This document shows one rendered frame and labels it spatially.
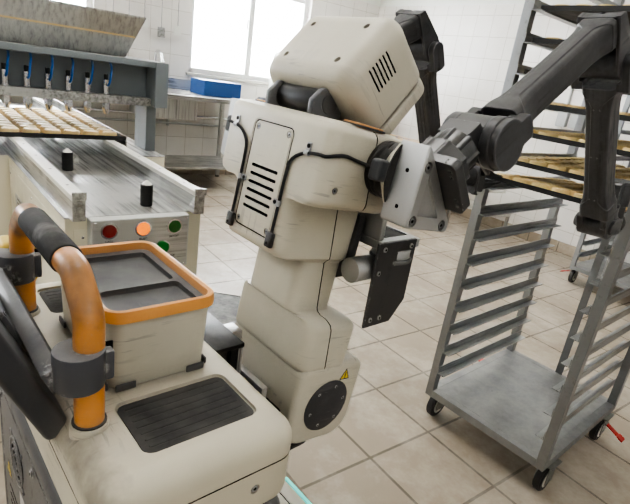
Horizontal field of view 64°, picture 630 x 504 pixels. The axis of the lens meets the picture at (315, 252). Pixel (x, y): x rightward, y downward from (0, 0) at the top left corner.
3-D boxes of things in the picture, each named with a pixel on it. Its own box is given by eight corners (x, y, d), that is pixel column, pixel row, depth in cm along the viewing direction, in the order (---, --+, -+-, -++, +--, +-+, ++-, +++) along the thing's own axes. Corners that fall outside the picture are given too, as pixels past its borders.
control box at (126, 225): (87, 272, 120) (86, 216, 116) (181, 260, 135) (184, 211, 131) (91, 278, 118) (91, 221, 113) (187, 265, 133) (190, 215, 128)
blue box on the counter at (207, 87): (203, 95, 468) (204, 80, 463) (189, 91, 489) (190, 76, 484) (240, 99, 493) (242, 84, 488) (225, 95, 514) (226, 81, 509)
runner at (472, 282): (466, 290, 176) (468, 282, 175) (459, 287, 178) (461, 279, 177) (548, 265, 217) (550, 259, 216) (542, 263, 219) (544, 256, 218)
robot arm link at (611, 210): (568, 58, 95) (629, 60, 88) (584, 45, 98) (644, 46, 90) (567, 233, 120) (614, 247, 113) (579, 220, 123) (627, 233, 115)
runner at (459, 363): (443, 377, 188) (444, 370, 187) (437, 373, 190) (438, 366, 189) (525, 338, 229) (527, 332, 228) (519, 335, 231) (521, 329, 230)
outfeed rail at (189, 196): (28, 106, 270) (27, 92, 268) (34, 106, 272) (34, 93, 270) (194, 215, 128) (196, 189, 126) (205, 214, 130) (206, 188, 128)
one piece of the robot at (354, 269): (350, 335, 85) (373, 214, 78) (259, 275, 104) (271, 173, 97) (409, 317, 96) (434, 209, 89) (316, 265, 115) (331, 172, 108)
